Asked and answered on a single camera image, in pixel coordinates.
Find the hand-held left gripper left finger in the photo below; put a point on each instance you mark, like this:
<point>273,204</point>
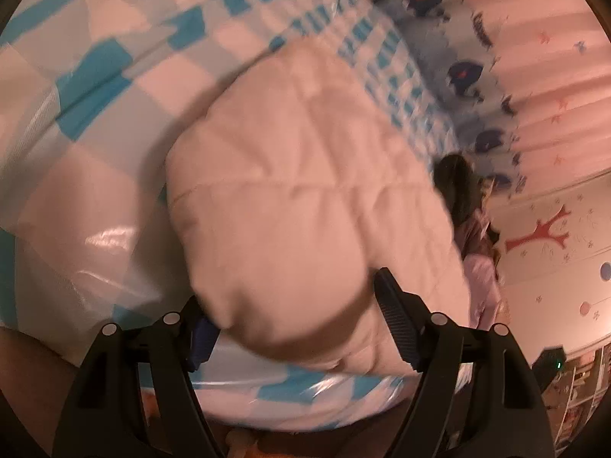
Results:
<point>203,343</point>

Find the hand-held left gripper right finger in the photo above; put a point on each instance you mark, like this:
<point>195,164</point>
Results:
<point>398,324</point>

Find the cream quilted jacket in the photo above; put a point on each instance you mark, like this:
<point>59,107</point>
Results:
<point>305,200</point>

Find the light pink garment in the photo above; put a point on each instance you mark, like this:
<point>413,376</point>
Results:
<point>482,291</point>

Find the dusty pink garment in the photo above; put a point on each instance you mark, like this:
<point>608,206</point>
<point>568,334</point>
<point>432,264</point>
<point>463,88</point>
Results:
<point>475,238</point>

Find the black garment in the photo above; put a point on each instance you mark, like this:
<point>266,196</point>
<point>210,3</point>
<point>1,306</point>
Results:
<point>458,186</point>

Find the black device with green light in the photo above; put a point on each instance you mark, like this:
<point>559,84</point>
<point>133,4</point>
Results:
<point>549,367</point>

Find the bookshelf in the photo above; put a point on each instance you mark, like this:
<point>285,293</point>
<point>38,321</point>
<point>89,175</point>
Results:
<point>587,391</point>

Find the blue checkered plastic sheet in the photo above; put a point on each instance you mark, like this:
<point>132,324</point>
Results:
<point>86,119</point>

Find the pink curtain with blue print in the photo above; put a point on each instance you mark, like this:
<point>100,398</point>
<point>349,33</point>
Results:
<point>549,57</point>

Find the red tree wall sticker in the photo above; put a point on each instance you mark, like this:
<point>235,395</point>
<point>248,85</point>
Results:
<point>542,236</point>

